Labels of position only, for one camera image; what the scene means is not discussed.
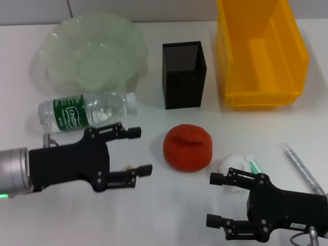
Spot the gripper connector cable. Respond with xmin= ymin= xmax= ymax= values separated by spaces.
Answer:
xmin=42 ymin=132 xmax=59 ymax=149
xmin=289 ymin=225 xmax=321 ymax=246

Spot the silver pen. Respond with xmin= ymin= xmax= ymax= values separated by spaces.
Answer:
xmin=278 ymin=142 xmax=327 ymax=197

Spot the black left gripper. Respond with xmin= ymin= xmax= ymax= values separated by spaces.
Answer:
xmin=28 ymin=121 xmax=154 ymax=193

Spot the right gripper connector cable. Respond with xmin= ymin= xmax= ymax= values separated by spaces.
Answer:
xmin=289 ymin=225 xmax=321 ymax=246

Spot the yellow plastic bin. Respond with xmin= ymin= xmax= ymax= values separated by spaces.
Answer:
xmin=214 ymin=0 xmax=311 ymax=108

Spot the clear green-label water bottle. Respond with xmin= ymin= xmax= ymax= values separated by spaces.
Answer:
xmin=37 ymin=92 xmax=136 ymax=134

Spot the white paper ball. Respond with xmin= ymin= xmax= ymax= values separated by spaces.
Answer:
xmin=219 ymin=153 xmax=253 ymax=194

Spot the green pen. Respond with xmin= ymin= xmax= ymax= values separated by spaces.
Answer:
xmin=245 ymin=155 xmax=262 ymax=175

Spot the left gripper connector cable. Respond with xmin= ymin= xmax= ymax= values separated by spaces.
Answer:
xmin=42 ymin=132 xmax=59 ymax=149

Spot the pale green glass fruit plate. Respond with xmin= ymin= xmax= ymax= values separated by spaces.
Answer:
xmin=38 ymin=14 xmax=150 ymax=92

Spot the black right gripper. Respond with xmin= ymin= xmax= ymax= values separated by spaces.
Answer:
xmin=206 ymin=168 xmax=328 ymax=243

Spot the black mesh pen holder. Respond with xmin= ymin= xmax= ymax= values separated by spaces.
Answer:
xmin=161 ymin=40 xmax=208 ymax=110

